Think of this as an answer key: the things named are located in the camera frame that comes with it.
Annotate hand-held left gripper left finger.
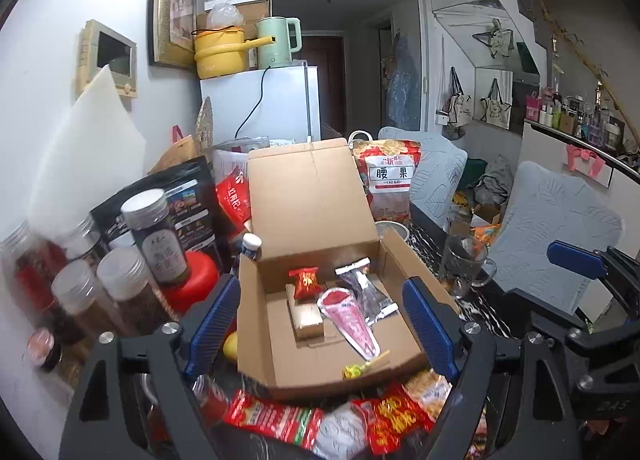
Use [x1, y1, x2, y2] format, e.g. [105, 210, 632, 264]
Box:
[59, 274, 242, 460]

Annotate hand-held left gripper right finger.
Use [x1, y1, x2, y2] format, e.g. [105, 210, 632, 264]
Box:
[401, 276, 596, 460]

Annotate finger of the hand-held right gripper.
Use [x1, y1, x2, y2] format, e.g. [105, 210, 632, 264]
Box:
[546, 240, 640, 321]
[501, 287, 606, 356]

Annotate clear yellow snack packet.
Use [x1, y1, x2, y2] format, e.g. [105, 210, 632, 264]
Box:
[402, 369, 453, 421]

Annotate silver foil packet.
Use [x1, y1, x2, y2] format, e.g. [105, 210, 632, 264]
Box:
[334, 260, 400, 327]

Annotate long pink snack packet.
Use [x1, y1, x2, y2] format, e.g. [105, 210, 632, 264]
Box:
[316, 287, 379, 361]

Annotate green lollipop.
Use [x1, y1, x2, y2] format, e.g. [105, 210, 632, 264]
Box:
[341, 350, 391, 381]

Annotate gold rectangular box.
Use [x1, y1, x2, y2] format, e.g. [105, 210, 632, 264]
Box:
[285, 283, 326, 341]

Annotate red gold snack packet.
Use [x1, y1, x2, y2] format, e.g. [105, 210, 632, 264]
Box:
[288, 267, 321, 300]
[352, 382, 436, 456]

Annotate red green snack packet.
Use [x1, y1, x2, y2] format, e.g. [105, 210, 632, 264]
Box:
[222, 389, 326, 448]

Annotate white printed snack packet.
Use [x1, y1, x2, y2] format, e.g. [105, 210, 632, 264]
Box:
[312, 402, 371, 460]

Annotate brown cardboard box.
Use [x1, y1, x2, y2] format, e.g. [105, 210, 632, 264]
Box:
[236, 137, 460, 401]

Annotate large grey covered chair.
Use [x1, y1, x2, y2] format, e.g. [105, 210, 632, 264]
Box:
[487, 161, 625, 321]

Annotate red canister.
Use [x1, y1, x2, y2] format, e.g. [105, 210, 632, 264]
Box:
[160, 250, 221, 313]

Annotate clear-lidded jar orange contents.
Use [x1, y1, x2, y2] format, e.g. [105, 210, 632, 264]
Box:
[192, 374, 232, 428]

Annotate glass mug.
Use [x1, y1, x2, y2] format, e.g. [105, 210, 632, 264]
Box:
[440, 234, 498, 298]

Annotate clear jar dark label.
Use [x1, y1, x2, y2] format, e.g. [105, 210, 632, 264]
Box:
[96, 247, 173, 336]

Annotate small white-capped blue bottle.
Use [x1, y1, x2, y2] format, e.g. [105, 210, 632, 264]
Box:
[240, 233, 263, 261]

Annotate orange printed bag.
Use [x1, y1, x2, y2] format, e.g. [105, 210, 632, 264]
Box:
[470, 223, 501, 246]

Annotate pink bow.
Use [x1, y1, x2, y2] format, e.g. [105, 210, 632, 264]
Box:
[565, 143, 606, 178]

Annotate metal bowl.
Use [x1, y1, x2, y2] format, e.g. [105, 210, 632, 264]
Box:
[374, 220, 411, 243]

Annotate grey cloth pile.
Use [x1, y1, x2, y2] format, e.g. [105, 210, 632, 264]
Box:
[472, 155, 516, 206]

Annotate white cabinet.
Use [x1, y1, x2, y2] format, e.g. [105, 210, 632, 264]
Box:
[520, 119, 640, 261]

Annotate black stand-up pouch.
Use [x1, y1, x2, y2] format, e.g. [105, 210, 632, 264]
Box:
[90, 156, 223, 266]

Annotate red pouch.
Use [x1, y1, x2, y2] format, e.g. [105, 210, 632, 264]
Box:
[215, 166, 252, 231]

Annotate clear jar brown contents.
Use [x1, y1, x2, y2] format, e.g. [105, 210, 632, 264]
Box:
[51, 260, 121, 336]

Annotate green bag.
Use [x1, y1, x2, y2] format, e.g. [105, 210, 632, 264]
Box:
[462, 157, 488, 188]

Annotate row of cosmetic bottles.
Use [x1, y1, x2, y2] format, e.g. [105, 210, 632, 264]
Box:
[525, 85, 640, 151]

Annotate clear jar silver lid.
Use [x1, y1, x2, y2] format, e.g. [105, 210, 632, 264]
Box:
[62, 214, 108, 261]

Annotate red white nut bag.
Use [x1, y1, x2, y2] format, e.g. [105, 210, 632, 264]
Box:
[350, 137, 422, 223]

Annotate small grey covered chair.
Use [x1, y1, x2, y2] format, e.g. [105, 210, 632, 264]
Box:
[377, 126, 468, 221]

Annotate black-lidded jar of nuts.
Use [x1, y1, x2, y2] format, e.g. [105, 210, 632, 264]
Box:
[25, 327, 63, 373]

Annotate clear plastic container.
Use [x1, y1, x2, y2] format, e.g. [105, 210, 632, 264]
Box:
[212, 137, 271, 181]

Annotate brown paper bag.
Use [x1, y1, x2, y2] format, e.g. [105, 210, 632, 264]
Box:
[147, 125, 201, 176]

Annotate clear jar red contents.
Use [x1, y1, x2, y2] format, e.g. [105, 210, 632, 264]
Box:
[0, 221, 68, 321]

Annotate round woven mat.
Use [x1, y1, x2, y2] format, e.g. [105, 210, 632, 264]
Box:
[195, 96, 215, 153]

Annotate white foam board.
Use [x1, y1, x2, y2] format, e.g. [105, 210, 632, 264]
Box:
[30, 65, 147, 241]

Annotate white fridge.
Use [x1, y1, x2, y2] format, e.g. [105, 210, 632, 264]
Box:
[200, 65, 321, 146]

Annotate hanging blue plastic bag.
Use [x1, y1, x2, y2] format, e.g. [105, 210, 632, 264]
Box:
[387, 33, 421, 128]

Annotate yellow pot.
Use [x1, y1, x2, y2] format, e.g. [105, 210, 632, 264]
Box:
[193, 26, 275, 80]

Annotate green electric kettle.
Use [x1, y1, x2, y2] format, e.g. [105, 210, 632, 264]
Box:
[256, 16, 303, 70]

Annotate white plastic bag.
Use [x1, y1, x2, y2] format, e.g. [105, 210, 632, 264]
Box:
[206, 0, 244, 30]

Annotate cardboard boxes above fridge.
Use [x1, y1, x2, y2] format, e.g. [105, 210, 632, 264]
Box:
[195, 0, 273, 31]

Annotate framed picture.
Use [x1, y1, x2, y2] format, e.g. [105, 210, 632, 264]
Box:
[148, 0, 198, 71]

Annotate tote bag black straps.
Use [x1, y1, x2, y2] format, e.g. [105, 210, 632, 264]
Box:
[442, 66, 473, 128]

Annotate black power cable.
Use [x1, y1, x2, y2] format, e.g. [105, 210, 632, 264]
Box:
[235, 60, 306, 138]

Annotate beige wall intercom panel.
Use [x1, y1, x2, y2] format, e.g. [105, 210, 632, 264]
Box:
[76, 19, 138, 100]

